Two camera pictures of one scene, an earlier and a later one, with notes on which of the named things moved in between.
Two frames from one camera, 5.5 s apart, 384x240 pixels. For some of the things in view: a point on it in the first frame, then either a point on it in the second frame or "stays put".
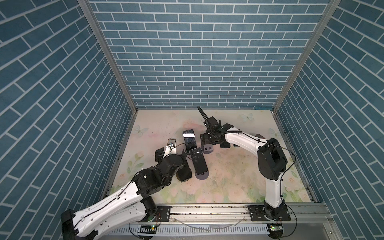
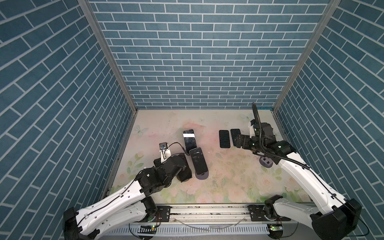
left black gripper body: x=160 y=156 stays put
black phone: x=189 y=139 stays put
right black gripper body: x=208 y=138 to x=251 y=143
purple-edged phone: x=199 y=160 stays put
